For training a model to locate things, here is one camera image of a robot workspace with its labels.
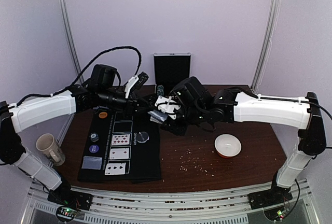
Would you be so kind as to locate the white and orange bowl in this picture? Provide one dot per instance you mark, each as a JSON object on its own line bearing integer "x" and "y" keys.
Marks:
{"x": 227, "y": 146}

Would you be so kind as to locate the deck of grey cards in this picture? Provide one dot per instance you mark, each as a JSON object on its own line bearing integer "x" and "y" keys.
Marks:
{"x": 157, "y": 116}

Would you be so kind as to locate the left chip stack in case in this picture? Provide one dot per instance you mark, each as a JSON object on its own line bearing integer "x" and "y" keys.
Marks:
{"x": 160, "y": 90}

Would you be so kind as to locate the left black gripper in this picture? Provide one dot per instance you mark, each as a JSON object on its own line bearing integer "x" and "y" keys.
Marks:
{"x": 131, "y": 104}

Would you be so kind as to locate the aluminium frame post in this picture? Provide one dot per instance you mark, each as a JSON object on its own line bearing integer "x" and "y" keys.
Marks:
{"x": 266, "y": 45}
{"x": 70, "y": 40}

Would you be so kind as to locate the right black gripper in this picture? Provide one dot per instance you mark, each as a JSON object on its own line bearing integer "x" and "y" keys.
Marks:
{"x": 170, "y": 122}

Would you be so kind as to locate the three of spades card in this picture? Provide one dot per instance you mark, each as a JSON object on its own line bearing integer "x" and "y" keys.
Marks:
{"x": 116, "y": 168}

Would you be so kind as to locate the two of diamonds card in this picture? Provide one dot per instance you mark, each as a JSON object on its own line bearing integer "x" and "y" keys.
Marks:
{"x": 119, "y": 153}

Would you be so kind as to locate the purple small blind button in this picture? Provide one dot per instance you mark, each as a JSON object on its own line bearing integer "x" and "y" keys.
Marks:
{"x": 94, "y": 149}

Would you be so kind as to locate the beige mug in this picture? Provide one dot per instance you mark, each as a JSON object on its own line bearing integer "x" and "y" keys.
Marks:
{"x": 48, "y": 145}

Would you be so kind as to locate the black poker mat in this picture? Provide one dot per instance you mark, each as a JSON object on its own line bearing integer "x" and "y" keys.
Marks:
{"x": 144, "y": 162}

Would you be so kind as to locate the ten of diamonds card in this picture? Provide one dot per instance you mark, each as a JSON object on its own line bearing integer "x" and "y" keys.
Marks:
{"x": 121, "y": 139}

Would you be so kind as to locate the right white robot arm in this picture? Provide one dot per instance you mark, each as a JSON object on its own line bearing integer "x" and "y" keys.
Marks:
{"x": 235, "y": 104}

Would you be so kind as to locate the left aluminium frame post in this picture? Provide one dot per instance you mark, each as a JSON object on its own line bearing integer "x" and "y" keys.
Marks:
{"x": 70, "y": 40}

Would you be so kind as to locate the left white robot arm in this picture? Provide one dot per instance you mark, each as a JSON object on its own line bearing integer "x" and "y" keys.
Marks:
{"x": 17, "y": 117}

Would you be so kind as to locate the grey playing card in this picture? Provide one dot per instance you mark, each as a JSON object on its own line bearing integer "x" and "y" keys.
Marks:
{"x": 91, "y": 163}

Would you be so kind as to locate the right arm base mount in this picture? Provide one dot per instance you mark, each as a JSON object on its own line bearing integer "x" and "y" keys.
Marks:
{"x": 276, "y": 204}

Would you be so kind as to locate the aluminium poker case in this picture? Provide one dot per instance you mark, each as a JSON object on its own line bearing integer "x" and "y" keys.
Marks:
{"x": 170, "y": 69}

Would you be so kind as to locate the right aluminium frame post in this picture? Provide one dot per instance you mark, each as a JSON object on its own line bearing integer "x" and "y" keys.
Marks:
{"x": 266, "y": 45}

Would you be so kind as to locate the orange big blind button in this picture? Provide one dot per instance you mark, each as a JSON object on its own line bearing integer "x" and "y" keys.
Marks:
{"x": 103, "y": 115}

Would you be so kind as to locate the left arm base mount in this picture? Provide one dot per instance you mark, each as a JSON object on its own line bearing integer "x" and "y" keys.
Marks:
{"x": 72, "y": 207}

